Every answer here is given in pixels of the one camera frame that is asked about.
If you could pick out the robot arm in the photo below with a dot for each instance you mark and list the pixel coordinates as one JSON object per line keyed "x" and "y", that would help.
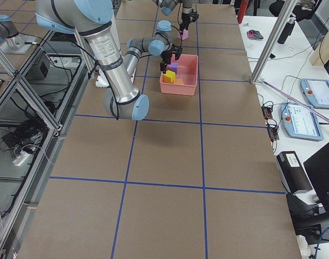
{"x": 92, "y": 20}
{"x": 167, "y": 6}

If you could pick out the pink plastic bin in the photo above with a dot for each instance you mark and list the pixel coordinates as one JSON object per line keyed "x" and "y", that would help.
{"x": 185, "y": 81}

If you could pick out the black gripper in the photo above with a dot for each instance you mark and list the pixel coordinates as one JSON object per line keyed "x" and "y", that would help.
{"x": 166, "y": 56}
{"x": 185, "y": 17}

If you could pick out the red cylinder bottle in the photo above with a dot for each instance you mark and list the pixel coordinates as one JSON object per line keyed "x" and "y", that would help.
{"x": 242, "y": 10}

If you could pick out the aluminium frame post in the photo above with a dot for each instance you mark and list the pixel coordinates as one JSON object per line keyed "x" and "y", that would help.
{"x": 272, "y": 40}

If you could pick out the purple foam block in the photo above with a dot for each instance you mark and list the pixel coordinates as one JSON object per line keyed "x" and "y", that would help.
{"x": 174, "y": 67}

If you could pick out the pink foam block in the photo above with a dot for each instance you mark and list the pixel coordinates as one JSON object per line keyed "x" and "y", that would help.
{"x": 183, "y": 35}

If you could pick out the reacher grabber stick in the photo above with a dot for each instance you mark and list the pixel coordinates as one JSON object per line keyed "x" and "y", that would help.
{"x": 296, "y": 101}

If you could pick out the grey pink cloth pouch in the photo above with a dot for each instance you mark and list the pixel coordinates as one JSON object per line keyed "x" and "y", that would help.
{"x": 254, "y": 35}

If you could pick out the teach pendant tablet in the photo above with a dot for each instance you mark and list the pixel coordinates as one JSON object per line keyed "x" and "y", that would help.
{"x": 316, "y": 91}
{"x": 300, "y": 123}

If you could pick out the black monitor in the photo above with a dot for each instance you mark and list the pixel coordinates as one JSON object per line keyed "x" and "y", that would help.
{"x": 317, "y": 169}

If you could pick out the yellow foam block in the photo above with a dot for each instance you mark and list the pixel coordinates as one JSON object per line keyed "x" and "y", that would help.
{"x": 169, "y": 76}

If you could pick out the black power box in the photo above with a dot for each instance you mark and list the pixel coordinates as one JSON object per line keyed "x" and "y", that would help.
{"x": 292, "y": 173}

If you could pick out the black water bottle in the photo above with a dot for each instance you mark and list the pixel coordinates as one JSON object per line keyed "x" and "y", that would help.
{"x": 287, "y": 30}

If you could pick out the orange foam block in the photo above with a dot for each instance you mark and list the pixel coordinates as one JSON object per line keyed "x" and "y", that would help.
{"x": 176, "y": 81}

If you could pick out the near teach pendant tablet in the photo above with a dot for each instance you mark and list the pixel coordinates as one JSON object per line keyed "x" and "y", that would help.
{"x": 300, "y": 123}

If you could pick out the far teach pendant tablet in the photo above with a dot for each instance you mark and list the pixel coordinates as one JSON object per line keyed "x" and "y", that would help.
{"x": 316, "y": 91}

